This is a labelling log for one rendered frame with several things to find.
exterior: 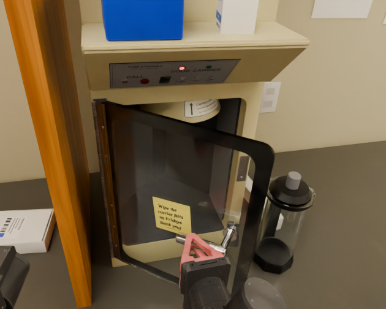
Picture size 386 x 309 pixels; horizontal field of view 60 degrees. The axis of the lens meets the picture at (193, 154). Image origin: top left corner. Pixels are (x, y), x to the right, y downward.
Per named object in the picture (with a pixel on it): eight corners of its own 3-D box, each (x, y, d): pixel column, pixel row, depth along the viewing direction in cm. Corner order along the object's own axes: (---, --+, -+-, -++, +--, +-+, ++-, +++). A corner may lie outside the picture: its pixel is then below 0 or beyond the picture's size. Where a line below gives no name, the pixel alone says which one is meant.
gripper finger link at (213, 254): (211, 221, 56) (229, 267, 49) (207, 249, 60) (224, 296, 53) (170, 227, 55) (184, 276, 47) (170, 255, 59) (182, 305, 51)
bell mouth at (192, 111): (134, 90, 78) (133, 67, 75) (206, 86, 82) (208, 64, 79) (145, 127, 64) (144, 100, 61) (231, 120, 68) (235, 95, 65)
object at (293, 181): (267, 182, 80) (272, 159, 76) (307, 188, 79) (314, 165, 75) (268, 208, 72) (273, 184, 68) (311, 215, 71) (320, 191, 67)
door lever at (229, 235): (187, 225, 62) (187, 215, 60) (236, 241, 58) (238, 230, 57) (174, 246, 58) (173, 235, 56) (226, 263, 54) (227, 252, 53)
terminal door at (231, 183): (116, 255, 79) (98, 98, 56) (240, 310, 69) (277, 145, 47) (114, 258, 78) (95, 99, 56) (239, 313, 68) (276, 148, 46)
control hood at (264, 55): (88, 85, 56) (79, 22, 50) (266, 76, 63) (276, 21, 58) (89, 117, 46) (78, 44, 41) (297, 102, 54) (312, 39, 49)
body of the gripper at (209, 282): (227, 252, 49) (246, 298, 43) (220, 293, 54) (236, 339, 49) (183, 260, 47) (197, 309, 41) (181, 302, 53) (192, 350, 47)
